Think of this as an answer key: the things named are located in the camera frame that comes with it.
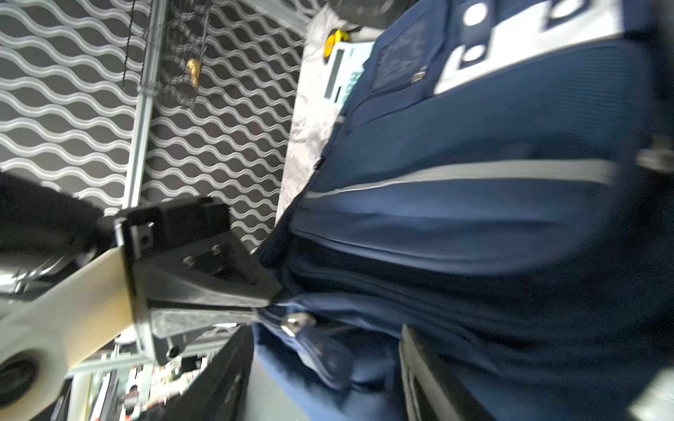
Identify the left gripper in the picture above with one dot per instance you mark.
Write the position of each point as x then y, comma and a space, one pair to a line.
187, 272

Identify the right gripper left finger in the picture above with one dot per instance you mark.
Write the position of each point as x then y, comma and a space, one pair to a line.
219, 392

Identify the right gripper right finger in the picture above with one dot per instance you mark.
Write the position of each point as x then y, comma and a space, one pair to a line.
432, 392

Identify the navy blue backpack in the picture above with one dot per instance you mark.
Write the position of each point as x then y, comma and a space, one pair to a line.
501, 180

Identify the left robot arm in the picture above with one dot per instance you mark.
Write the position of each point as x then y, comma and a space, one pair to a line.
45, 233

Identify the black zippered case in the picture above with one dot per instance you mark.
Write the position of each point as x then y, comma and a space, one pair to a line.
378, 14

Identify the teal calculator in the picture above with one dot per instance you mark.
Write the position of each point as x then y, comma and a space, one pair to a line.
345, 67

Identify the yellow black tape measure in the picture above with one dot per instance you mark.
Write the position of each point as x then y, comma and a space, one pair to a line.
335, 36

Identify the black wire basket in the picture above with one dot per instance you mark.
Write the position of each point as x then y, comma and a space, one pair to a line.
174, 50

